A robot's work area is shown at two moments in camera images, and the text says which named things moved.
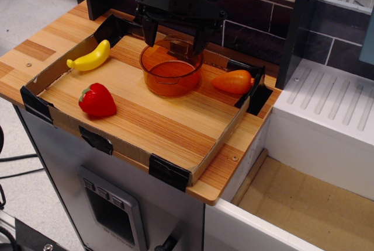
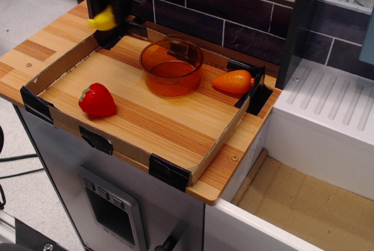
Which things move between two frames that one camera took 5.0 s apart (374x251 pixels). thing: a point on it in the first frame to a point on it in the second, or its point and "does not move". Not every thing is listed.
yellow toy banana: [92, 60] to [104, 21]
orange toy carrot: [235, 81] does not move
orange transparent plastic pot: [170, 68] does not move
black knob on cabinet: [168, 245] does not move
